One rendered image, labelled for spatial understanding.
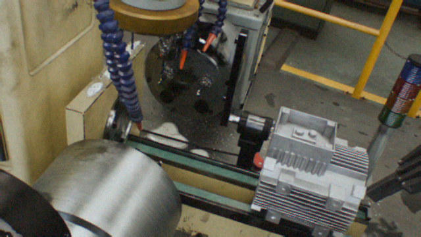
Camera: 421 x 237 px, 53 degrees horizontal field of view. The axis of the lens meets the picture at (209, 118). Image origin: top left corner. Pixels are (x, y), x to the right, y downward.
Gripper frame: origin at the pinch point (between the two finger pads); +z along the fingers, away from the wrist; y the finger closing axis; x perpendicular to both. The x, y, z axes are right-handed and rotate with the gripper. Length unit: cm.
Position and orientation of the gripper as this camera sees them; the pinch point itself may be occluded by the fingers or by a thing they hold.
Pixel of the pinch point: (385, 187)
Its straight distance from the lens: 88.4
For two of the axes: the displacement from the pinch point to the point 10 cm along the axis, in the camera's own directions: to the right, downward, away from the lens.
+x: 7.5, 6.3, 1.9
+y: -2.6, 5.6, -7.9
